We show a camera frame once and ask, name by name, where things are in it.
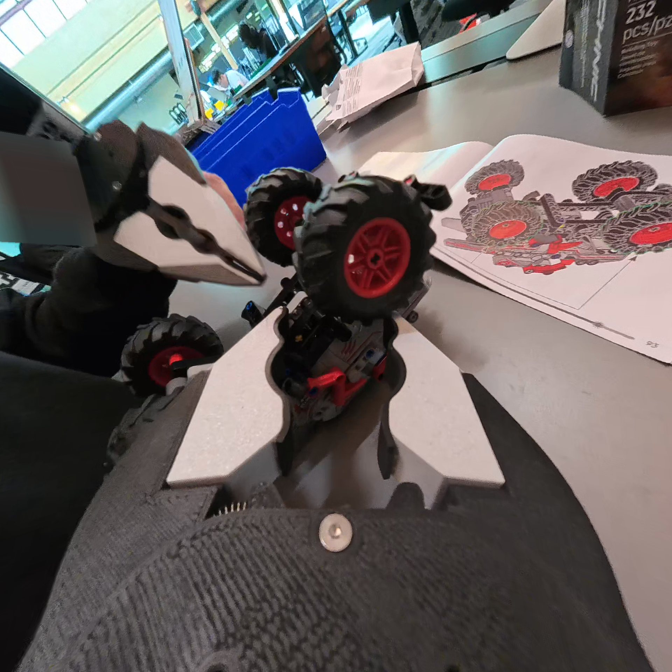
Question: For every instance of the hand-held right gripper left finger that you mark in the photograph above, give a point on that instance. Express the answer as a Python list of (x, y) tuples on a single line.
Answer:
[(231, 409)]

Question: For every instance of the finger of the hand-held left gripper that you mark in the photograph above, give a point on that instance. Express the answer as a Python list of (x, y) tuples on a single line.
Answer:
[(173, 252), (204, 210)]

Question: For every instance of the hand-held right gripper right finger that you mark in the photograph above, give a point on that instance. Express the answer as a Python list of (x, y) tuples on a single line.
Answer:
[(446, 420)]

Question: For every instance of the toy monster truck red wheels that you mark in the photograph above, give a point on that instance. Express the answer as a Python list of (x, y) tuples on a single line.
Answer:
[(367, 246)]

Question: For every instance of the person's left forearm black sleeve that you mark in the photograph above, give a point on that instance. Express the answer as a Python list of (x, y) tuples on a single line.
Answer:
[(78, 315)]

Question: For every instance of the grey desk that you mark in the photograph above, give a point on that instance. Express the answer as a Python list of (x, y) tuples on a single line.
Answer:
[(525, 393)]

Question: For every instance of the person's left hand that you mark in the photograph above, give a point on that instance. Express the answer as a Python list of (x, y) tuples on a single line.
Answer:
[(225, 202)]

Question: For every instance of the blue plastic parts bin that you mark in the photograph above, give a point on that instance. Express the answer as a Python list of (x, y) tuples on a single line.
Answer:
[(267, 136)]

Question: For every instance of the white board on stand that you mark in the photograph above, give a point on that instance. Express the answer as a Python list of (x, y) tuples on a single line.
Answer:
[(183, 68)]

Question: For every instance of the wooden office table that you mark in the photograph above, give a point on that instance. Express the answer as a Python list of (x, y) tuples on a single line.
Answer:
[(294, 47)]

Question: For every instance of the white printed paper bag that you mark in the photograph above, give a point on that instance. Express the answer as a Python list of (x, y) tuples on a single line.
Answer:
[(378, 78)]

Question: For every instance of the open building instruction booklet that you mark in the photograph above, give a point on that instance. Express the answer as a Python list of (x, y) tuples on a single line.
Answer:
[(551, 173)]

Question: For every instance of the grey flat tray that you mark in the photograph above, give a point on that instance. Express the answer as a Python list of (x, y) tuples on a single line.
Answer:
[(472, 42)]

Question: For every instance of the white stand base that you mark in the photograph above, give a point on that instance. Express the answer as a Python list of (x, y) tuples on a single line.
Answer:
[(540, 31)]

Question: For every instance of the black toy set box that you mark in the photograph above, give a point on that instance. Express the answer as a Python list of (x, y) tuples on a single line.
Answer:
[(614, 57)]

